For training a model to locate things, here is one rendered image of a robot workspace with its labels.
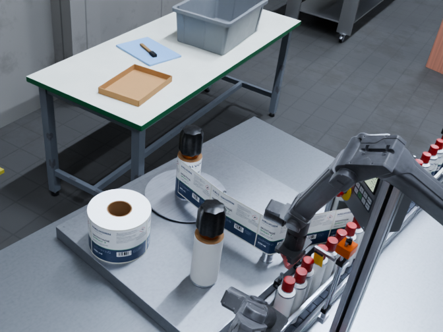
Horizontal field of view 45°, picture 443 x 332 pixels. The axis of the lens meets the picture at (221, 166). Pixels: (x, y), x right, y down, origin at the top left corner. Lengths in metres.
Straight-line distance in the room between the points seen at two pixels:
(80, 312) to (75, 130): 2.45
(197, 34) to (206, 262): 2.00
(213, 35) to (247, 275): 1.87
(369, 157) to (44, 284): 1.13
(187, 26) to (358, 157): 2.44
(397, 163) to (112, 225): 0.94
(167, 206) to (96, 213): 0.33
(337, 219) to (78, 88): 1.59
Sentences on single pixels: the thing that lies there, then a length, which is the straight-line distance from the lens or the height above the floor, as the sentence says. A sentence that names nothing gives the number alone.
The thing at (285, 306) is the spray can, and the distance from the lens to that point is 1.54.
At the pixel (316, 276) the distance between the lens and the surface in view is 1.67.
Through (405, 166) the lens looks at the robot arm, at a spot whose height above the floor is 1.62.
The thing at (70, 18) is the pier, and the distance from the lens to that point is 4.00.
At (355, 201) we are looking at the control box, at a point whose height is 1.33.
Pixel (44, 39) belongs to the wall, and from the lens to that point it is 4.14.
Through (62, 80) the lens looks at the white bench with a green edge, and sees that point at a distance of 2.95.
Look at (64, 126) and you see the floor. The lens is 4.07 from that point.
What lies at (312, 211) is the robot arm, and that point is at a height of 1.33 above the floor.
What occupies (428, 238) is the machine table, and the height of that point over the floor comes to 0.83.
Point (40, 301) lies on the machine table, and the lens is 1.76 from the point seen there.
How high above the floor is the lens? 2.16
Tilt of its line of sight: 36 degrees down
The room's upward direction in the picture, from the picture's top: 8 degrees clockwise
